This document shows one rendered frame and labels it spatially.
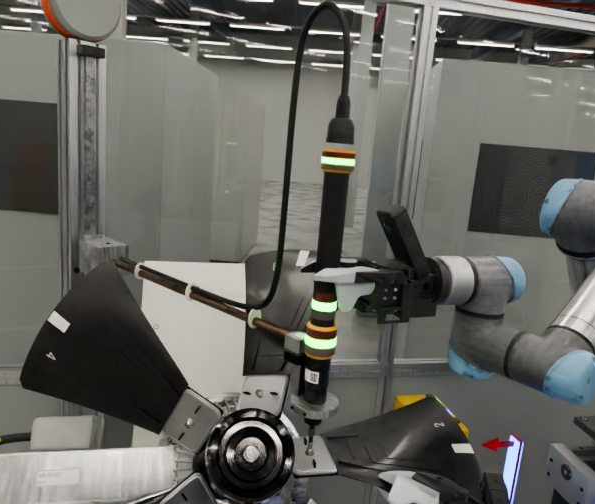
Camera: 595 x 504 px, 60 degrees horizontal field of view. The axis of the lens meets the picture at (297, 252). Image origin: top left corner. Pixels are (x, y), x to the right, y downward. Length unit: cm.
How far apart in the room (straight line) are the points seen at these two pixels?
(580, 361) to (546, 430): 125
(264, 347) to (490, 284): 36
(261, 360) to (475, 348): 33
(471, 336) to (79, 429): 64
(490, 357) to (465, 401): 97
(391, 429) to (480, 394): 97
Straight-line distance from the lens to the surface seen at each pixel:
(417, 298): 79
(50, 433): 95
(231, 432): 74
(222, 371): 104
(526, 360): 82
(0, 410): 161
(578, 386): 80
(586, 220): 110
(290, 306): 85
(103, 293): 81
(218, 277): 111
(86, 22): 125
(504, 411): 191
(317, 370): 74
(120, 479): 90
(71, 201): 123
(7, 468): 92
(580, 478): 135
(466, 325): 86
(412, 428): 90
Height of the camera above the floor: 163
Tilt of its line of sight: 12 degrees down
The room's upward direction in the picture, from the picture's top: 5 degrees clockwise
